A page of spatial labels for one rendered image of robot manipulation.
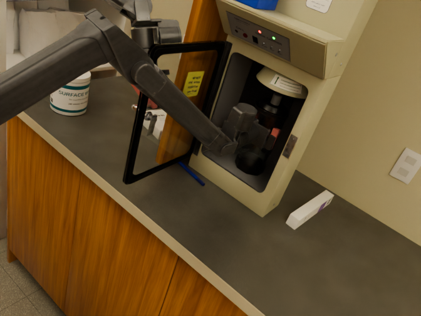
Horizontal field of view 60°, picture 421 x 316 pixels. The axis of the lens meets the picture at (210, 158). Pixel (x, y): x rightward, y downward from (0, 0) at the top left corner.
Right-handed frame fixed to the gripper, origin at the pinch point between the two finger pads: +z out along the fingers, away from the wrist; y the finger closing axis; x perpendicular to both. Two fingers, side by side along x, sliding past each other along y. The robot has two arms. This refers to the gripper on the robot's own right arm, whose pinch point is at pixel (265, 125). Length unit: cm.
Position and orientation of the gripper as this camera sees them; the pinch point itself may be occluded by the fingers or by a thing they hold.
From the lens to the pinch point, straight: 118.0
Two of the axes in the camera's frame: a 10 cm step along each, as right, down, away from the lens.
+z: 6.1, -2.9, 7.4
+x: -2.6, 8.1, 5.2
